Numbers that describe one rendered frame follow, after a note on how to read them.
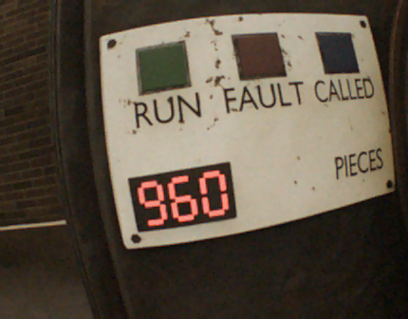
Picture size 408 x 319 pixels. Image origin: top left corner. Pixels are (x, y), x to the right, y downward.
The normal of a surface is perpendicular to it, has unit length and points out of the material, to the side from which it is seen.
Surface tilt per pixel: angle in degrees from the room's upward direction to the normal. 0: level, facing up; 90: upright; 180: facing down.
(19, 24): 90
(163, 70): 90
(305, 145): 90
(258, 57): 90
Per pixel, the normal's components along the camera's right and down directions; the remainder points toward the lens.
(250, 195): 0.20, 0.11
